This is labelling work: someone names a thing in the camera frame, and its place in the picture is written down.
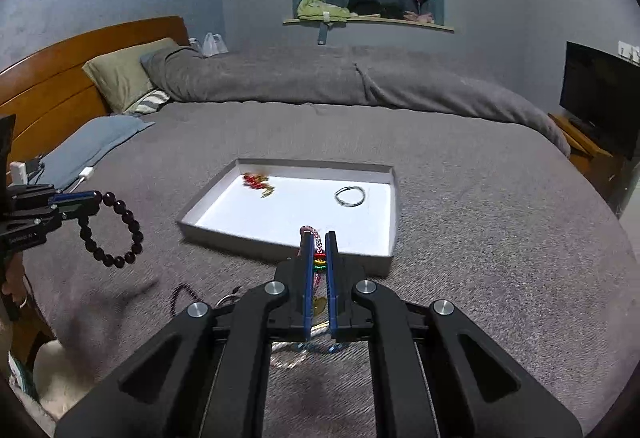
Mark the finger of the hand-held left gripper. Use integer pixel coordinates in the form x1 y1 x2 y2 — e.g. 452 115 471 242
50 190 104 222

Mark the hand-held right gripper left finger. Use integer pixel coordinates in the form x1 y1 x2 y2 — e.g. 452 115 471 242
54 233 316 438

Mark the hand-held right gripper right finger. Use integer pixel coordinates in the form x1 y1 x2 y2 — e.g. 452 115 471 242
325 231 584 438

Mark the pink braided bracelet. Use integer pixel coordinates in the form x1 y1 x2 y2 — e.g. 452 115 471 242
299 225 331 319

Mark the white shallow box tray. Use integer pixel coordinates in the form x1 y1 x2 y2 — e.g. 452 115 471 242
175 157 400 278

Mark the black bead bracelet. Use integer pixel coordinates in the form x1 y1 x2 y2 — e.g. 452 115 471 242
78 191 145 269

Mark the person's left hand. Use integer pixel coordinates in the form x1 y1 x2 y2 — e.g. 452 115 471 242
0 252 32 325

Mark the blue-grey pillow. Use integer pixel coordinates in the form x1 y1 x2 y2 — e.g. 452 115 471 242
37 114 156 193

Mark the striped pillow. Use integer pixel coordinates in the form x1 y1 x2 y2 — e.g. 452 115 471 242
124 89 172 116

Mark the wooden headboard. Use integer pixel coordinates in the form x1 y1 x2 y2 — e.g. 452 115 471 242
0 15 191 169

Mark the olive green pillow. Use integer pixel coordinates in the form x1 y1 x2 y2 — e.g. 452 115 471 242
82 37 182 115

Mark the bed with grey sheet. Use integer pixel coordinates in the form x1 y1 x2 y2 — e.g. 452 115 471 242
15 43 628 438

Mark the white fluffy cloth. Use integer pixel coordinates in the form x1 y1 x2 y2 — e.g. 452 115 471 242
31 339 103 421

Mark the rolled grey duvet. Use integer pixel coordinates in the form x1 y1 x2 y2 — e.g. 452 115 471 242
141 45 572 156

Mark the white plastic bag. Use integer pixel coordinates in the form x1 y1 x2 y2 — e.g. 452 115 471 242
189 32 230 58

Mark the window sill ledge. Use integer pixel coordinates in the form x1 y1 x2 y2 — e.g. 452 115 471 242
282 15 456 34

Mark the light green cloth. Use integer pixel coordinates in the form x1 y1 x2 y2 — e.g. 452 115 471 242
296 0 351 24

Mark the black cloth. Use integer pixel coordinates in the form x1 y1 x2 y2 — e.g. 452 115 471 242
346 0 407 18

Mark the wooden television stand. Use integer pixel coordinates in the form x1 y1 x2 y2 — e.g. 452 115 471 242
547 112 627 215

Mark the black television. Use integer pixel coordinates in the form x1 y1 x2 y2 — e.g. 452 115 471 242
558 40 640 162

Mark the white charging cable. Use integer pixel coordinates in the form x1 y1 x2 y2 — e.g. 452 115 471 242
70 166 96 193

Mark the dark thin ring bracelet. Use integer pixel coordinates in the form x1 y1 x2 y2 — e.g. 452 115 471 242
334 185 368 208

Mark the white and blue cord bracelet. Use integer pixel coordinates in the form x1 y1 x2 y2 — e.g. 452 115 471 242
271 322 342 370

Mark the red bead bracelet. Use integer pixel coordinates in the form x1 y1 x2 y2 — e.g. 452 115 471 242
242 171 275 199

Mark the dark small-bead string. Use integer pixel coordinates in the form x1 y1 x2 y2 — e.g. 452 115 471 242
169 284 197 320

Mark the white wall socket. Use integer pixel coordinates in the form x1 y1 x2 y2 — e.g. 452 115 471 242
617 40 640 65

